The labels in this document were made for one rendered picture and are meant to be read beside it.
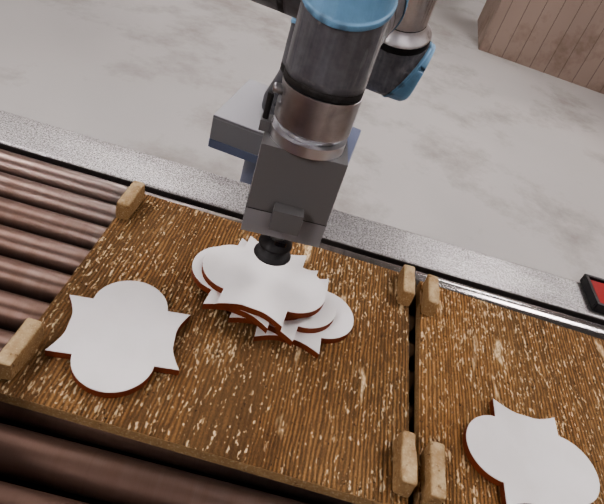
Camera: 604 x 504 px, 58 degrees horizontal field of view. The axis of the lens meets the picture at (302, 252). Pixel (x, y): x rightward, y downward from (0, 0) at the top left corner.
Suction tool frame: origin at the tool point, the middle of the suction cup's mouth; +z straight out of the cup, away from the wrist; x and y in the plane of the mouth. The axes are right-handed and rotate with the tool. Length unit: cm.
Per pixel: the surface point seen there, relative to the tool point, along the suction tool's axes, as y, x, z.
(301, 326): 5.2, -4.6, 5.9
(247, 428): 0.9, -17.7, 7.9
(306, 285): 5.1, 0.2, 3.9
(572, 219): 178, 211, 102
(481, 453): 25.8, -16.0, 6.9
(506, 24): 192, 483, 73
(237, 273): -3.3, -0.4, 3.9
